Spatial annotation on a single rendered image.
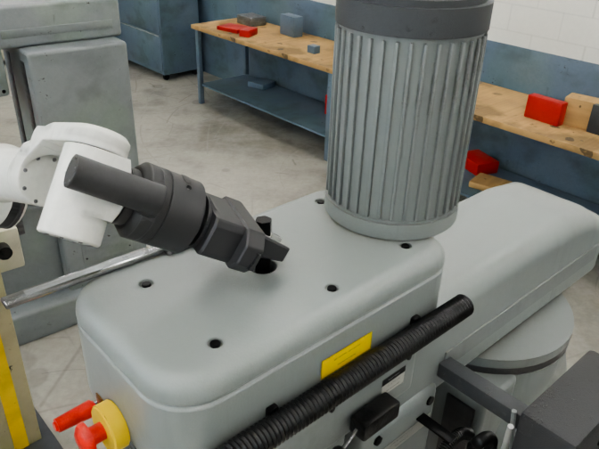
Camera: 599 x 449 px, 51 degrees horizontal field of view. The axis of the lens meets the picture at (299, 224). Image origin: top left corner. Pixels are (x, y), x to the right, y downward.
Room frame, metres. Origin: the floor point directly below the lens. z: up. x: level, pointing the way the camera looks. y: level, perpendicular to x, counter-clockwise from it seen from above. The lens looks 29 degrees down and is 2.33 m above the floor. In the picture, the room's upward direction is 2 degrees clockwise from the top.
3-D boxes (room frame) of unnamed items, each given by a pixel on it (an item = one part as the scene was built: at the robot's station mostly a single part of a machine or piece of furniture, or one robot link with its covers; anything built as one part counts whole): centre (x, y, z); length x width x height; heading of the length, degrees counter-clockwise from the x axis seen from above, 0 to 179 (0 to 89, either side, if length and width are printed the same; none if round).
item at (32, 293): (0.65, 0.24, 1.89); 0.24 x 0.04 x 0.01; 131
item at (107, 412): (0.52, 0.21, 1.76); 0.06 x 0.02 x 0.06; 43
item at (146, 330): (0.69, 0.03, 1.81); 0.47 x 0.26 x 0.16; 133
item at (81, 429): (0.50, 0.23, 1.76); 0.04 x 0.03 x 0.04; 43
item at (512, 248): (1.02, -0.32, 1.66); 0.80 x 0.23 x 0.20; 133
